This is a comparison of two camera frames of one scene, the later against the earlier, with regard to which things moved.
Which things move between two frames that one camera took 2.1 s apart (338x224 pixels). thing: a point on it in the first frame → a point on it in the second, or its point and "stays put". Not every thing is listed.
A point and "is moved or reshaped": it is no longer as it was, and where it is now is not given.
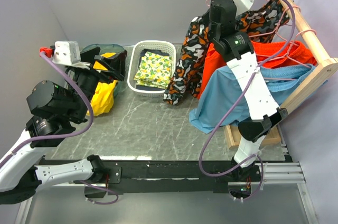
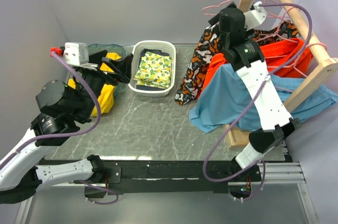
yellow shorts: (102, 101) stays put
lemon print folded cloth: (155, 70) stays put
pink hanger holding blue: (284, 78) → (284, 89)
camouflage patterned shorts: (262, 22) is moved or reshaped
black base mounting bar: (163, 175) stays put
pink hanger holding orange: (288, 55) → (299, 55)
